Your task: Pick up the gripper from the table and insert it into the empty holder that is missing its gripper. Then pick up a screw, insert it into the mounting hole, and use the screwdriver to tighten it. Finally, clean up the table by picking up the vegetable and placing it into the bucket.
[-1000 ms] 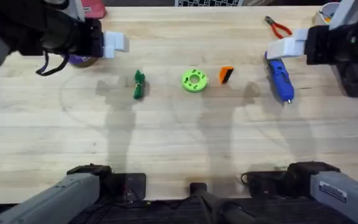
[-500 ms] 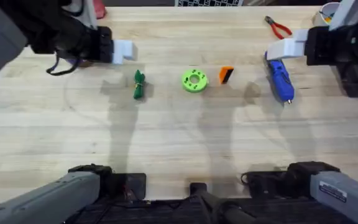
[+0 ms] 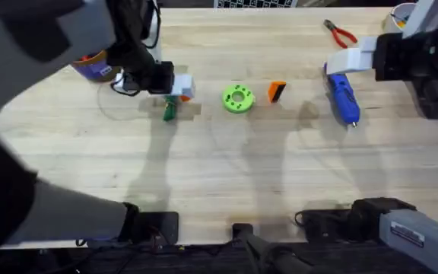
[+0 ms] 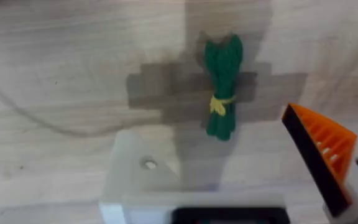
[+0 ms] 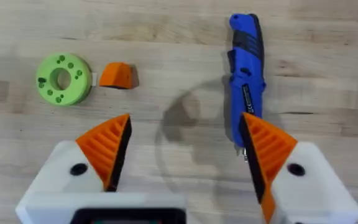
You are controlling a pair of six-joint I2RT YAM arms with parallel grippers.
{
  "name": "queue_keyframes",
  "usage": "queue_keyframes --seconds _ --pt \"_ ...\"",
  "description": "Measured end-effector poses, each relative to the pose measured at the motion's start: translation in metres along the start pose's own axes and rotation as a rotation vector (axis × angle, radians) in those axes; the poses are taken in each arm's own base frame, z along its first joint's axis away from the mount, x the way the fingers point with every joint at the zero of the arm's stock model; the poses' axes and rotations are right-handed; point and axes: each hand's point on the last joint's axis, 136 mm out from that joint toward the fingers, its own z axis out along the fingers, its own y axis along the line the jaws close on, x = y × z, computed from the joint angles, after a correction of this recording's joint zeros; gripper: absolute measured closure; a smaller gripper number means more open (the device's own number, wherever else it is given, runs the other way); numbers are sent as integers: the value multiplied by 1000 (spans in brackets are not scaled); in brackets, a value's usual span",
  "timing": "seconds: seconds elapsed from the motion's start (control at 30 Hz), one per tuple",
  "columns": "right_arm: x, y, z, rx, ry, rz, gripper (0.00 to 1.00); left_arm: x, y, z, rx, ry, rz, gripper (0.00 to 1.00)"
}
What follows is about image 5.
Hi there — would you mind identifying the orange ribbed wedge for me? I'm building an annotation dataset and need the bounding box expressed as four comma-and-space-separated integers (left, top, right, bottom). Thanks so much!
99, 62, 139, 90

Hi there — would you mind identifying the blue electric screwdriver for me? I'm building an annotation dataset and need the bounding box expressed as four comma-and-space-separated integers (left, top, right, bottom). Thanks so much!
227, 12, 267, 162

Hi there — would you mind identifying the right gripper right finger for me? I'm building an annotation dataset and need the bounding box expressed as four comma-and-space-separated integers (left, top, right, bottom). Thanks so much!
239, 112, 358, 224

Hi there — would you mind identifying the green disc with holes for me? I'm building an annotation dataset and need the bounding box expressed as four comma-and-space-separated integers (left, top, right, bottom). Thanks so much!
35, 52, 93, 107

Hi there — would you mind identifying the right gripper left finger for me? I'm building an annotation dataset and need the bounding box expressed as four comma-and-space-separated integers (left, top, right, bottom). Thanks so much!
25, 113, 133, 194

